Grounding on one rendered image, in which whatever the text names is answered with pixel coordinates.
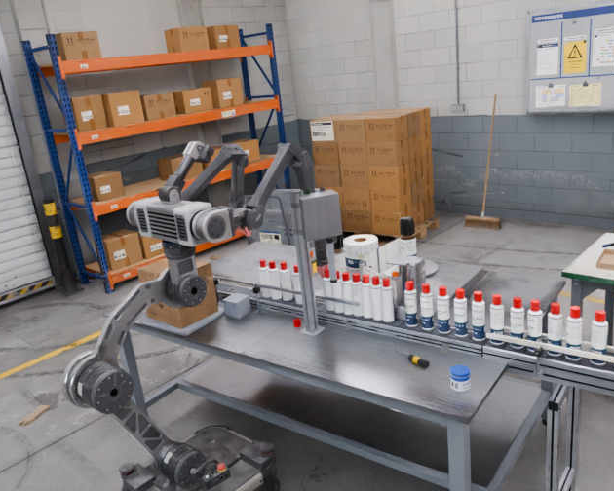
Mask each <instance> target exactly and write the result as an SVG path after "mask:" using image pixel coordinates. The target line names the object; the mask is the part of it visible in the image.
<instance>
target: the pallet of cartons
mask: <svg viewBox="0 0 614 491"><path fill-rule="evenodd" d="M309 124H310V133H311V142H312V143H313V146H312V153H313V160H314V163H315V165H314V172H315V181H316V189H320V187H325V189H326V190H330V189H331V190H333V191H335V192H337V193H338V194H339V203H340V213H341V224H342V231H345V232H354V233H355V235H369V234H374V235H383V236H391V237H396V239H398V238H399V237H401V236H402V235H401V234H400V219H401V218H402V217H405V216H410V217H412V218H413V219H414V226H415V233H414V234H413V236H415V237H416V239H418V240H422V239H423V238H425V237H426V236H427V229H430V230H437V229H438V228H440V227H439V217H438V216H435V208H434V199H433V195H434V182H433V157H432V137H431V117H430V107H424V108H402V109H380V110H371V111H367V112H364V113H351V114H338V115H330V116H326V117H323V118H319V119H315V120H311V121H309ZM355 235H354V236H355Z"/></svg>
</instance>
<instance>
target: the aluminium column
mask: <svg viewBox="0 0 614 491"><path fill-rule="evenodd" d="M302 196H304V195H303V190H293V191H290V192H289V199H290V202H291V203H299V198H300V197H302ZM291 216H292V224H293V229H300V230H301V229H302V222H301V213H300V208H292V209H291ZM294 240H295V248H296V256H297V264H298V273H299V280H300V288H301V296H302V305H303V313H304V320H305V328H306V331H309V332H315V331H316V330H318V329H319V325H318V316H317V307H316V298H315V290H314V282H313V273H312V264H311V255H310V247H309V242H306V241H305V240H304V239H303V235H295V234H294Z"/></svg>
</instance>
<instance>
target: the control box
mask: <svg viewBox="0 0 614 491"><path fill-rule="evenodd" d="M303 195H304V196H302V197H300V198H299V206H300V213H301V222H302V231H303V239H304V240H305V241H306V242H310V241H315V240H319V239H323V238H328V237H333V236H338V235H342V224H341V213H340V203H339V194H338V193H337V192H335V191H333V190H331V189H330V190H326V191H325V192H323V193H321V192H314V193H311V195H305V194H303Z"/></svg>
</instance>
